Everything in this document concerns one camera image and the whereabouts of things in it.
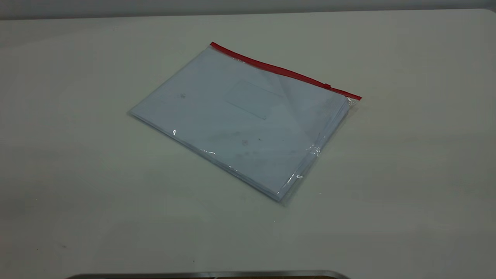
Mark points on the clear plastic zip bag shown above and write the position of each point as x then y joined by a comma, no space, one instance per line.
240,128

